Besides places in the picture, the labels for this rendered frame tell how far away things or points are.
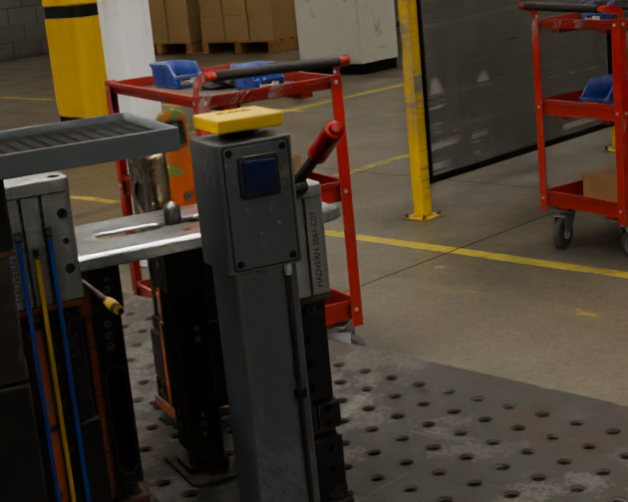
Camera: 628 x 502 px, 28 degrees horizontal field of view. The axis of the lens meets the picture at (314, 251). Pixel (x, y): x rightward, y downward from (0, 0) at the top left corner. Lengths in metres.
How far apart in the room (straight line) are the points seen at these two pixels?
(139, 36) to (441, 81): 1.39
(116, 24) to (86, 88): 3.15
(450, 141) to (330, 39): 5.94
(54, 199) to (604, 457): 0.69
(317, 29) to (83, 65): 3.81
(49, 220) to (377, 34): 10.50
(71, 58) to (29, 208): 7.35
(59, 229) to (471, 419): 0.63
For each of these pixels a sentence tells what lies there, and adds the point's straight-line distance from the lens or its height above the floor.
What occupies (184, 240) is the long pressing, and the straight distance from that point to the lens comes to 1.33.
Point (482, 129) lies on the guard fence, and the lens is 6.04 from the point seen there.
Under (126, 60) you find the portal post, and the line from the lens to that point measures 5.31.
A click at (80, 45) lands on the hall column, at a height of 0.73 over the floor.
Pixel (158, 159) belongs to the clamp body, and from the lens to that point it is 1.55.
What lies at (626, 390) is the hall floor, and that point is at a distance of 3.57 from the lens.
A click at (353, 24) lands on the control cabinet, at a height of 0.46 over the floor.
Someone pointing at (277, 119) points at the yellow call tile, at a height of 1.15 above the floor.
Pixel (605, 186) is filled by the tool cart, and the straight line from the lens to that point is 4.87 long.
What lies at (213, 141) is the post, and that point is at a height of 1.14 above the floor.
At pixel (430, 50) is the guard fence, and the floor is 0.74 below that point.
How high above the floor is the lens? 1.30
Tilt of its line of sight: 14 degrees down
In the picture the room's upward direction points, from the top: 6 degrees counter-clockwise
